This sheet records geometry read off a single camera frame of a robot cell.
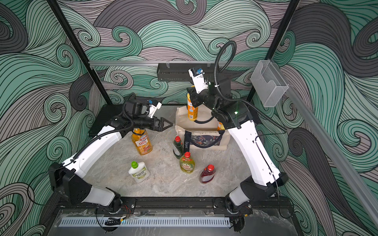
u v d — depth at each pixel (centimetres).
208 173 69
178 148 81
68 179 39
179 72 95
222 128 82
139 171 73
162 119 65
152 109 68
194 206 75
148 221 70
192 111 69
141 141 81
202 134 83
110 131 50
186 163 77
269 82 76
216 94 43
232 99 41
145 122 65
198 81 49
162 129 65
